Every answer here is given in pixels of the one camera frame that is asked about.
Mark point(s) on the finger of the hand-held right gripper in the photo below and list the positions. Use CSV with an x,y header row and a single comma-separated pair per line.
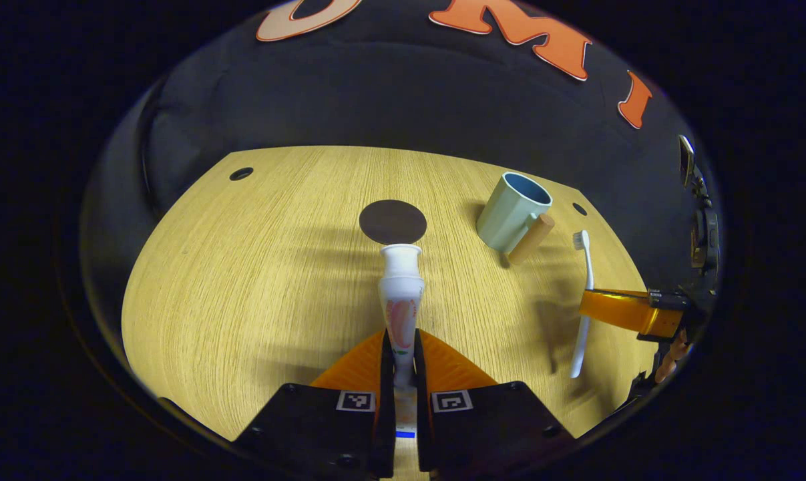
x,y
623,310

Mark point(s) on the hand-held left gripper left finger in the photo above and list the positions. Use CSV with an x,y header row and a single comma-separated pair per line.
x,y
309,427

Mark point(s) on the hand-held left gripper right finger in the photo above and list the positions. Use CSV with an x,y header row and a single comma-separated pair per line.
x,y
496,427

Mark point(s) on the white toothbrush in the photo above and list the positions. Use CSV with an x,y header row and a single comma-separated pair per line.
x,y
587,267

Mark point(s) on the light blue cup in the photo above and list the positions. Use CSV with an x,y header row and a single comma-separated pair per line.
x,y
506,217

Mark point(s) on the white toothpaste tube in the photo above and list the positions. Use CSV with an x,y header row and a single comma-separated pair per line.
x,y
400,287

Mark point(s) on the dark round coaster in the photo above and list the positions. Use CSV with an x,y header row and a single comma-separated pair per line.
x,y
392,220

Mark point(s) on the black backdrop cloth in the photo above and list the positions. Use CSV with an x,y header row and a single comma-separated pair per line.
x,y
389,93

